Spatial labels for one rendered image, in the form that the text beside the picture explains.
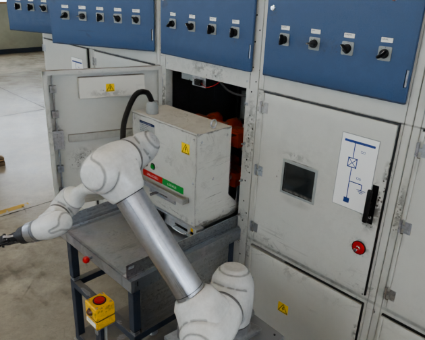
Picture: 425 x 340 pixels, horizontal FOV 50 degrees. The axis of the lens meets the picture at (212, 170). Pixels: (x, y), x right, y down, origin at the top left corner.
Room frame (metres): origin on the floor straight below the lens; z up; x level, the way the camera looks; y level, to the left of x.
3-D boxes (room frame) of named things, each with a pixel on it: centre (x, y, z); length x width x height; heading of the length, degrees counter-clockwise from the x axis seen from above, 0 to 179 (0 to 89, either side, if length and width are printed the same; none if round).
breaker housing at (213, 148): (2.26, 0.07, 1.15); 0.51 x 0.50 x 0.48; 135
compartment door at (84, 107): (2.38, 0.58, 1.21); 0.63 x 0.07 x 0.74; 118
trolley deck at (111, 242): (2.02, 0.30, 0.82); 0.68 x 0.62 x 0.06; 135
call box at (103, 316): (1.38, 0.40, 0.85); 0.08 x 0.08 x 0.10; 45
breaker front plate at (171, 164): (2.07, 0.25, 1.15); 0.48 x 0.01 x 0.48; 45
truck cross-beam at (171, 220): (2.09, 0.24, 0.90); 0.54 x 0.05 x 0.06; 45
